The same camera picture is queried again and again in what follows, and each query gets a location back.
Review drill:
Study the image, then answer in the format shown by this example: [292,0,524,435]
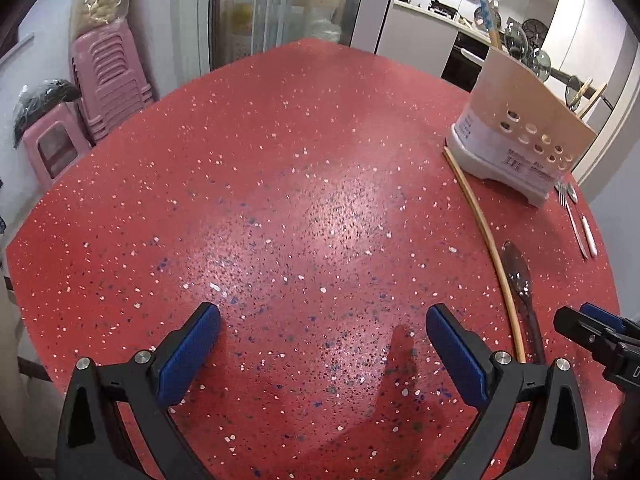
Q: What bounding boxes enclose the brown plastic spoon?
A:
[565,76,582,110]
[528,49,552,82]
[500,240,547,364]

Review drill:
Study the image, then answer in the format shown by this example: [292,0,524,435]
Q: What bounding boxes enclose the plain bamboo chopstick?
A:
[442,146,527,363]
[576,84,608,119]

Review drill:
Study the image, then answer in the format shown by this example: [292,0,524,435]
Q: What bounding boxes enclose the brown plastic spoon sideways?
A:
[504,22,528,61]

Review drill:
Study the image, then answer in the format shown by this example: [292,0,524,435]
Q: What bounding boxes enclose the blue patterned chopstick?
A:
[478,0,502,50]

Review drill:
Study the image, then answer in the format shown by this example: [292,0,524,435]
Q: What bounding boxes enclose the yellow patterned chopstick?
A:
[579,78,592,104]

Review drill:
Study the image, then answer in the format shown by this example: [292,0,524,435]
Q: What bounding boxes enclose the person's right hand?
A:
[593,392,639,479]

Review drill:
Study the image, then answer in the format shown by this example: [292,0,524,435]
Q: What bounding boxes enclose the silver metal fork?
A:
[554,181,588,260]

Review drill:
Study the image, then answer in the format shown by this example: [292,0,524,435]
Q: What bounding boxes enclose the beige cutlery holder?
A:
[446,48,596,208]

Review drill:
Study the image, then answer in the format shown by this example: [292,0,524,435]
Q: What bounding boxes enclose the black built-in oven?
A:
[442,32,489,92]

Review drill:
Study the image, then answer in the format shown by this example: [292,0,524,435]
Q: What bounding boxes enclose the single pink plastic stool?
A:
[22,102,92,190]

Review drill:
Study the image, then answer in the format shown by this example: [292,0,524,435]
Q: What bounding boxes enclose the stacked pink plastic stools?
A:
[70,20,154,143]

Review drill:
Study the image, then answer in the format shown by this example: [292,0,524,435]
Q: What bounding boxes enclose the glass sliding door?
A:
[209,0,361,70]

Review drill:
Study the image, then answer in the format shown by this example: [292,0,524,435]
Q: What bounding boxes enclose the white handled metal spoon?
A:
[566,182,598,258]

